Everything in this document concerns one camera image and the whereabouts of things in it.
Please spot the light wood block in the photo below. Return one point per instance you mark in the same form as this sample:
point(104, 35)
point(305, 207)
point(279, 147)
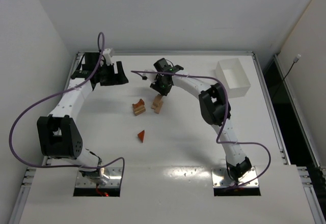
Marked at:
point(157, 110)

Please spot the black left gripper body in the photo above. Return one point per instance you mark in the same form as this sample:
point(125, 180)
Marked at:
point(112, 75)

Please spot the aluminium table frame rail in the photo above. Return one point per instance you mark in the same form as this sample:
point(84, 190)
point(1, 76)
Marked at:
point(46, 159)

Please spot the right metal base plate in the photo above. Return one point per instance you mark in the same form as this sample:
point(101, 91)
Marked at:
point(221, 179)

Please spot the metal base plate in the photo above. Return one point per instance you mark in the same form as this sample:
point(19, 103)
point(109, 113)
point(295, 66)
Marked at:
point(112, 177)
point(221, 179)

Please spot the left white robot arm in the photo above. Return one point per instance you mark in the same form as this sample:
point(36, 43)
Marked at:
point(58, 134)

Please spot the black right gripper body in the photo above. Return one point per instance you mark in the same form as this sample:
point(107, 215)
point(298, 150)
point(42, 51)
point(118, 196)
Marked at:
point(160, 87)

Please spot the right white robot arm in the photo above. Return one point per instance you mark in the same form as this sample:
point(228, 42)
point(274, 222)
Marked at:
point(214, 107)

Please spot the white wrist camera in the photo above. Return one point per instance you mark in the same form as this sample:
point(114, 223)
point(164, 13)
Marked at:
point(149, 75)
point(107, 56)

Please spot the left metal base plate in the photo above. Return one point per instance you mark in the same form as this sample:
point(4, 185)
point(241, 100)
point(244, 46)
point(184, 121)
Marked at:
point(112, 177)

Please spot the white plastic bin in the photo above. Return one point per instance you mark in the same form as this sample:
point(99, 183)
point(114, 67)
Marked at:
point(233, 76)

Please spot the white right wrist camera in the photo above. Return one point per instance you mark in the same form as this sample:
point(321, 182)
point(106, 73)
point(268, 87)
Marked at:
point(149, 75)

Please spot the orange triangle wood block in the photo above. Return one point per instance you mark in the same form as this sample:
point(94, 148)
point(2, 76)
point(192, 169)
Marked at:
point(141, 136)

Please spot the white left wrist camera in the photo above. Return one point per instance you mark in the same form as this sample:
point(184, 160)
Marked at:
point(107, 56)

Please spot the orange arch wood block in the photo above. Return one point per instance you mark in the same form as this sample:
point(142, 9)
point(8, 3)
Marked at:
point(139, 107)

